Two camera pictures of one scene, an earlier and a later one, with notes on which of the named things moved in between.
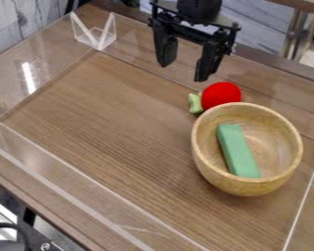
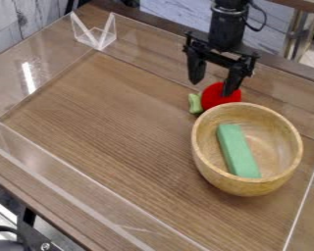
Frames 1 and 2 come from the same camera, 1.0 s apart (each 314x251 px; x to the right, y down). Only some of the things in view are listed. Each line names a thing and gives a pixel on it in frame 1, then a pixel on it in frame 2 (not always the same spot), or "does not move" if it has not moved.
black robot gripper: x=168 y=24 → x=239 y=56
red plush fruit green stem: x=215 y=95 does not move
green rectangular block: x=237 y=151 does not move
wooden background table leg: x=302 y=28 does not move
